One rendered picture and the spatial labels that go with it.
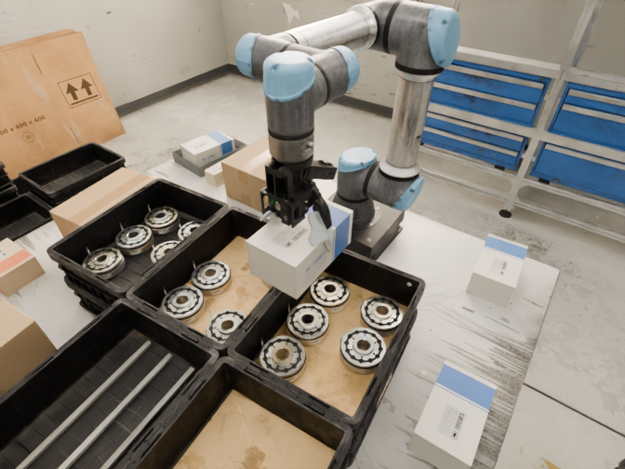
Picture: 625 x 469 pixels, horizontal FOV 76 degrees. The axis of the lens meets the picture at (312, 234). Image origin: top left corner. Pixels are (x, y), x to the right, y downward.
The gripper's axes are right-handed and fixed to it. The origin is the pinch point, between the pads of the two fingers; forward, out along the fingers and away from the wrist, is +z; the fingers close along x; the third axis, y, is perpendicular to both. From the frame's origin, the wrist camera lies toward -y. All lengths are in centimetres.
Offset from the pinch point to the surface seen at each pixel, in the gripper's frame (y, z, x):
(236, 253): -7.0, 27.8, -29.7
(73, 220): 13, 25, -79
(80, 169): -29, 62, -171
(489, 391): -10, 32, 44
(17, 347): 46, 23, -46
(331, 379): 10.0, 27.6, 14.7
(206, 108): -194, 113, -261
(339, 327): -2.5, 27.7, 8.7
